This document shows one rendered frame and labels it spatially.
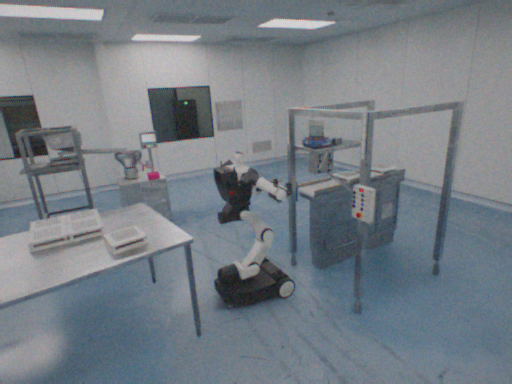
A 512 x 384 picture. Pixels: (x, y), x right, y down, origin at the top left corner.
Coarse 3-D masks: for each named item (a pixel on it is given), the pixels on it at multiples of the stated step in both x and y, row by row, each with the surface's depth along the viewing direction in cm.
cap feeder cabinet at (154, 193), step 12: (120, 180) 460; (132, 180) 457; (144, 180) 454; (156, 180) 456; (120, 192) 462; (132, 192) 445; (144, 192) 452; (156, 192) 460; (132, 204) 449; (156, 204) 464; (168, 204) 473; (168, 216) 477
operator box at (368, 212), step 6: (354, 186) 245; (360, 186) 242; (360, 192) 241; (366, 192) 236; (372, 192) 234; (360, 198) 242; (366, 198) 237; (372, 198) 235; (366, 204) 238; (372, 204) 237; (354, 210) 250; (360, 210) 244; (366, 210) 239; (372, 210) 239; (354, 216) 252; (366, 216) 241; (372, 216) 241; (366, 222) 242
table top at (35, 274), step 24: (120, 216) 289; (144, 216) 286; (0, 240) 253; (24, 240) 251; (96, 240) 244; (168, 240) 238; (192, 240) 239; (0, 264) 216; (24, 264) 214; (48, 264) 213; (72, 264) 211; (96, 264) 209; (120, 264) 210; (0, 288) 189; (24, 288) 187; (48, 288) 187
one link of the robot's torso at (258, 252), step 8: (272, 232) 305; (256, 240) 316; (264, 240) 303; (256, 248) 310; (264, 248) 306; (248, 256) 313; (256, 256) 307; (264, 256) 312; (248, 264) 305; (256, 264) 307
